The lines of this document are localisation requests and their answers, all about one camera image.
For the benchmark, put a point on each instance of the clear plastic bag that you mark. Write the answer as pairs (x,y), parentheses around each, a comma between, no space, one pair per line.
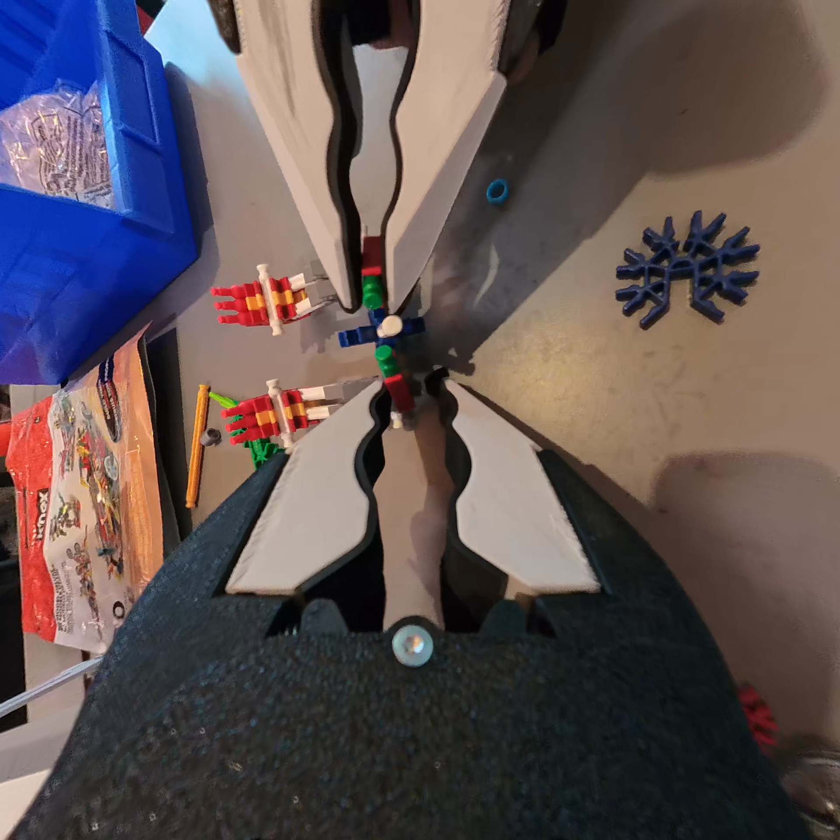
(59,151)

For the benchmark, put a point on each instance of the brown plastic bag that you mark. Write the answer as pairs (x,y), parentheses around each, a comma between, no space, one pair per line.
(85,499)

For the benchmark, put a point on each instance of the blue snowflake connector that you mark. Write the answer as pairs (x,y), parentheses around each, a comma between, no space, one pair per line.
(689,269)

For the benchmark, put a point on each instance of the colourful construction toy model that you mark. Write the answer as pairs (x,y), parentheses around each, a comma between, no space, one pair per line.
(262,298)

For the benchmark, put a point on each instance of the grey spoked pulley wheel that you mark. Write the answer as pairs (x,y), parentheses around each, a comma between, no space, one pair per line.
(814,781)

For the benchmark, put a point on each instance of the long yellow rod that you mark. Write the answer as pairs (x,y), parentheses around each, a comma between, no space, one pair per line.
(197,446)

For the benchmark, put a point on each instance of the blue plastic bin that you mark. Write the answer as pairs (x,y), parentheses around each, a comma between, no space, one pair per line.
(79,295)

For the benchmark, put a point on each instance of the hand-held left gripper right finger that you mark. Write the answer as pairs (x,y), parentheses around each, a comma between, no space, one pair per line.
(518,518)

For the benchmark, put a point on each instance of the red half snowflake connector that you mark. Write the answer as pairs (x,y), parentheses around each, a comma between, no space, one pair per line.
(758,715)

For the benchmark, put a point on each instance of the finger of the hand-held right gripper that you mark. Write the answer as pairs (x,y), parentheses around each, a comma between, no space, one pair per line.
(295,118)
(446,118)

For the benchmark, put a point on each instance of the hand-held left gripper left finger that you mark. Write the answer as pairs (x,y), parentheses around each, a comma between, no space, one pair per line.
(308,518)

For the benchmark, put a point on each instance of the small grey connector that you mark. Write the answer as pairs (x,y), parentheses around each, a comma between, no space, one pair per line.
(210,438)

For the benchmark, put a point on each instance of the dark grey sheet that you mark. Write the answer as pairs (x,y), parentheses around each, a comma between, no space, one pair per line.
(164,426)

